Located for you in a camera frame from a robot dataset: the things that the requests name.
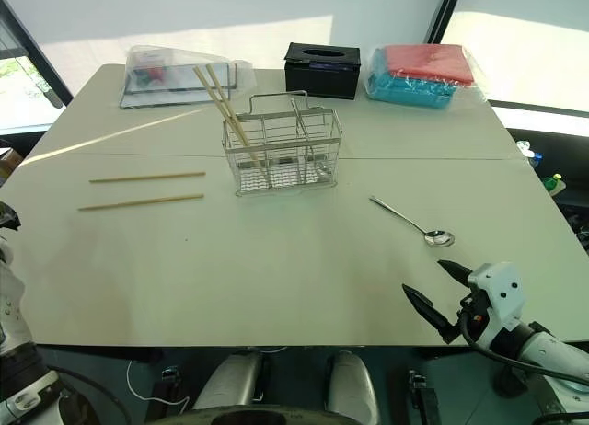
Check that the wooden chopstick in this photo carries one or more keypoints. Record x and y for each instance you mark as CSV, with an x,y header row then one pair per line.
x,y
222,93
216,102
147,176
138,202

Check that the clear plastic bag with items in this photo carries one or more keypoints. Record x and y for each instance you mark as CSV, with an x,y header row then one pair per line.
x,y
179,75

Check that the silver metal spoon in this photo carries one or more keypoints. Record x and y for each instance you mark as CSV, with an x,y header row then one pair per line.
x,y
324,168
439,237

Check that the black window frame post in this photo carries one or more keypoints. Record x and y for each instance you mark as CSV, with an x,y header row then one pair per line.
x,y
444,11
32,52

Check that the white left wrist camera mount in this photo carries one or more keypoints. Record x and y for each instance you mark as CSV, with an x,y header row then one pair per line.
x,y
9,291

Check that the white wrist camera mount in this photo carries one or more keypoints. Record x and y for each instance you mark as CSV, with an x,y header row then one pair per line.
x,y
9,291
499,289

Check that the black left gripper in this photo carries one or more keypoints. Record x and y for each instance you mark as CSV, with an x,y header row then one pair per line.
x,y
8,217

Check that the bagged red and blue trays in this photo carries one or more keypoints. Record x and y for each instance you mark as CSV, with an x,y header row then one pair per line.
x,y
421,71

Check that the clear bottle with blue cap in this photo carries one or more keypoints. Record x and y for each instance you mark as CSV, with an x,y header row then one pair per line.
x,y
529,152

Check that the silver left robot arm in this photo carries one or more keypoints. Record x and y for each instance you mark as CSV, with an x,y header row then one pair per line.
x,y
23,388

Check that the black tissue box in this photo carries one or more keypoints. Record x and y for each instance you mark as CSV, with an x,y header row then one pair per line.
x,y
320,77

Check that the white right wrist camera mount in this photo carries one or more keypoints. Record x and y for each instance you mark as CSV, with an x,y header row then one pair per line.
x,y
499,289

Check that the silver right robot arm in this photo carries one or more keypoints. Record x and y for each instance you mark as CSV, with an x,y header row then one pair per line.
x,y
552,351

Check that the silver rounded robot leg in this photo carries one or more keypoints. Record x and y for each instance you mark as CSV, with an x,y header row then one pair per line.
x,y
230,381
349,383

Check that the green bottle with yellow cap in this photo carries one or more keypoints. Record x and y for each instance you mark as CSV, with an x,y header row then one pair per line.
x,y
554,183

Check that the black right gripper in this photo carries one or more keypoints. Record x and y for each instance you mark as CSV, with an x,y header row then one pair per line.
x,y
476,321

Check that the dark rounded robot torso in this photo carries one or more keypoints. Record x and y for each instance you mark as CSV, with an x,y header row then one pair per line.
x,y
271,416

